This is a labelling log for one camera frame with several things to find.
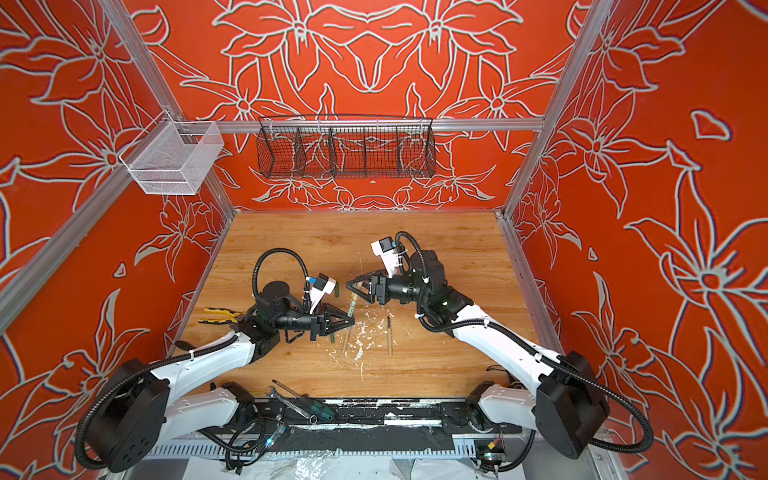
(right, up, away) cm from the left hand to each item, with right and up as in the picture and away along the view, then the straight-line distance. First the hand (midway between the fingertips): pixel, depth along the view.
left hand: (351, 322), depth 71 cm
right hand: (0, +10, -4) cm, 10 cm away
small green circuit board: (+34, -31, -3) cm, 46 cm away
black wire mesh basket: (-13, +52, +29) cm, 61 cm away
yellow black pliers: (-39, -5, +18) cm, 43 cm away
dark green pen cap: (-3, +9, -4) cm, 10 cm away
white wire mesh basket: (-59, +46, +21) cm, 77 cm away
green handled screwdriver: (-13, -22, +3) cm, 25 cm away
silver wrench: (-10, -25, +2) cm, 27 cm away
